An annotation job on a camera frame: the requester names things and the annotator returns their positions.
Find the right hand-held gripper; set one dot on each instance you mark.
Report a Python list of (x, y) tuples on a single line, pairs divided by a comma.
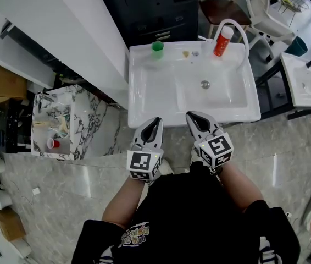
[(217, 148)]

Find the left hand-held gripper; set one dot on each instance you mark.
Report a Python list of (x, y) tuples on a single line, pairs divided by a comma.
[(141, 164)]

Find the red bottle with white cap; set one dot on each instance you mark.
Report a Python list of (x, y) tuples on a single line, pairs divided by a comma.
[(222, 44)]

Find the green plastic cup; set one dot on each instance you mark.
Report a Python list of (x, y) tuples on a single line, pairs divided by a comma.
[(157, 49)]

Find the person's left forearm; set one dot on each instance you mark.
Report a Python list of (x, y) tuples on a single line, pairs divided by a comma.
[(122, 202)]

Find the person's right forearm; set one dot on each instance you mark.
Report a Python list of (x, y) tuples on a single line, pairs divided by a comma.
[(242, 186)]

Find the person's left white shoe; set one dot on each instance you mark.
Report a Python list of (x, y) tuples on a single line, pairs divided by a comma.
[(167, 168)]

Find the metal sink drain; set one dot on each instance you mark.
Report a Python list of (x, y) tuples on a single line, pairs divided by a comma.
[(205, 84)]

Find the white ceramic sink basin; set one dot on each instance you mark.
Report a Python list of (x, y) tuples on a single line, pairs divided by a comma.
[(158, 92)]

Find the marble pattern sink cabinet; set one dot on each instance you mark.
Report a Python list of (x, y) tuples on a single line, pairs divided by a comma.
[(92, 114)]

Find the small yellow sticker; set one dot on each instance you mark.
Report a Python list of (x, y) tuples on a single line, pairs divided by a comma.
[(186, 54)]

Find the person's black printed shirt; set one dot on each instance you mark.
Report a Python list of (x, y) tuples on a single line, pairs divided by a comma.
[(194, 216)]

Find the red plastic cup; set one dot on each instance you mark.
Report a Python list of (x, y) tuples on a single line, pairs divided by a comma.
[(54, 143)]

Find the white rectangular washbasin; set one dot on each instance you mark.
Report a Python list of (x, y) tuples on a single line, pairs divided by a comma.
[(306, 87)]

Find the brown seat chair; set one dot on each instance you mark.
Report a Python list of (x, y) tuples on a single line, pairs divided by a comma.
[(224, 11)]

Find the white plastic chair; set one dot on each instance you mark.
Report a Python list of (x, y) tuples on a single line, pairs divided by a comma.
[(271, 26)]

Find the teal waste bin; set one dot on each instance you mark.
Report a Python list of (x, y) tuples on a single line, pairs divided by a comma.
[(297, 47)]

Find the white paper scrap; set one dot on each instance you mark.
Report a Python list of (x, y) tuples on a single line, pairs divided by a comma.
[(36, 191)]

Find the dark drawer cabinet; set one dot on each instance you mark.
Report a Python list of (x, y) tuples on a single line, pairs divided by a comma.
[(150, 7)]

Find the white tall cabinet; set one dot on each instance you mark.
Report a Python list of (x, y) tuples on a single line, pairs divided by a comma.
[(70, 29)]

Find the large brown cardboard box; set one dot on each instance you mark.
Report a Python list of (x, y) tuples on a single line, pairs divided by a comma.
[(1, 84)]

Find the white round container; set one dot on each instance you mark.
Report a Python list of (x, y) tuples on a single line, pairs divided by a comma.
[(2, 199)]

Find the small brown cardboard box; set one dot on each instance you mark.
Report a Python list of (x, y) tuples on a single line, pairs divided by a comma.
[(7, 224)]

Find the black metal washbasin frame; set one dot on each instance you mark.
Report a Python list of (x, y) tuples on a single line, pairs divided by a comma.
[(268, 92)]

